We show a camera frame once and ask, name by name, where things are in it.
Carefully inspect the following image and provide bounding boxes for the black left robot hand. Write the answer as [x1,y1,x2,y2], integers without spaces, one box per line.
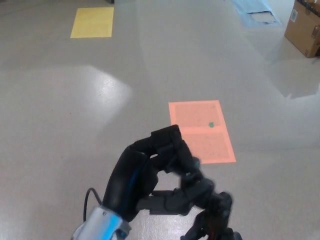
[103,124,202,223]

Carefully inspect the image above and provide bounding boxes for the black tripod phone stand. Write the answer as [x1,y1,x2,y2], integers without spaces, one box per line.
[176,172,243,240]

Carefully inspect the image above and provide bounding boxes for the orange paper sheet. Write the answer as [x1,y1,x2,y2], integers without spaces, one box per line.
[168,99,237,165]

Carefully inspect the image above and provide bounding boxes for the yellow paper sheet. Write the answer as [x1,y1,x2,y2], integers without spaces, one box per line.
[69,6,115,39]

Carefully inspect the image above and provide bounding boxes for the brown cardboard box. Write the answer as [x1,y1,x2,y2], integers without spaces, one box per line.
[284,0,320,58]

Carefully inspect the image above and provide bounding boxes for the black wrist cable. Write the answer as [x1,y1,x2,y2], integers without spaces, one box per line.
[83,187,104,222]

